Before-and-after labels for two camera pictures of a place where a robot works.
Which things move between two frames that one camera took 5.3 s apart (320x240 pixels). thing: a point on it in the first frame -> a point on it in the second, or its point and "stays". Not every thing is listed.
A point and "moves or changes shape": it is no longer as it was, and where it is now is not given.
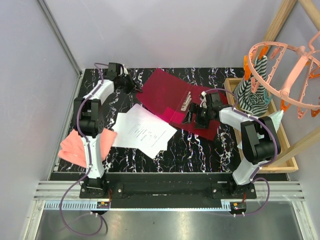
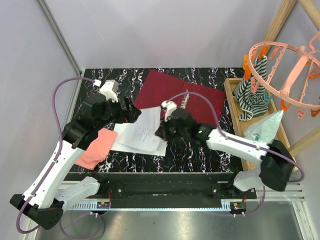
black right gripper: (193, 108) -> (162, 131)
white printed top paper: (150, 134) moves or changes shape
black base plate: (168, 190) stays
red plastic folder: (170, 98) stays
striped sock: (254, 101) stays
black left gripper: (133, 86) -> (129, 115)
